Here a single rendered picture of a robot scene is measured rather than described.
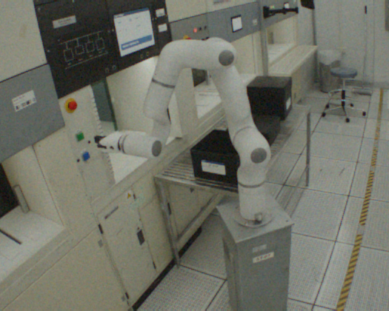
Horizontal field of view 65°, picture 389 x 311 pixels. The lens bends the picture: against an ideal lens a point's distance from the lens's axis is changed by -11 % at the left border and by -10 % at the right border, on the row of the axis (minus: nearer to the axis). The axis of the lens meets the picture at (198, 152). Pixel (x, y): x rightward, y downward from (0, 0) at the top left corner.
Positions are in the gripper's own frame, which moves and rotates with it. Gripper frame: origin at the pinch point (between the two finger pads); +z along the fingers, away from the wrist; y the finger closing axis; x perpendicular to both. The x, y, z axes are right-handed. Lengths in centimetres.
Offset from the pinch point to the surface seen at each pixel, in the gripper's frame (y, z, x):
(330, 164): 211, -61, -120
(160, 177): 40, 6, -44
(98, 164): 6.0, 13.2, -17.8
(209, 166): 46, -24, -35
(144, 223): 25, 13, -68
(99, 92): 81, 85, -9
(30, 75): -16.3, 11.6, 34.5
